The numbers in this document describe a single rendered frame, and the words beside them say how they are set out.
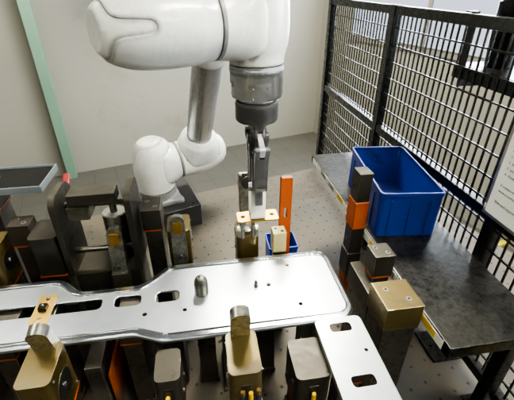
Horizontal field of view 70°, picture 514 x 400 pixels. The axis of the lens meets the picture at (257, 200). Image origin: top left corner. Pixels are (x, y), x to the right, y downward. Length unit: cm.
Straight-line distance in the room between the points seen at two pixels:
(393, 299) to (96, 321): 61
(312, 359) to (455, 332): 28
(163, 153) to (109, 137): 242
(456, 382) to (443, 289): 35
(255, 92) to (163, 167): 96
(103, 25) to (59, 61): 321
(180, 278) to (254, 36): 58
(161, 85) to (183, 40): 332
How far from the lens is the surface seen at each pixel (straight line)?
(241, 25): 57
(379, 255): 89
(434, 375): 120
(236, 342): 72
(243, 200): 92
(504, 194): 97
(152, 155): 150
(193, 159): 154
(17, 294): 102
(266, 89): 61
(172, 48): 53
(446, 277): 97
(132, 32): 52
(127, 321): 86
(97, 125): 387
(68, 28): 370
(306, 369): 78
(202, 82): 128
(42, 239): 103
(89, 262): 110
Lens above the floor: 161
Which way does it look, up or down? 31 degrees down
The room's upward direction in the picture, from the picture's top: straight up
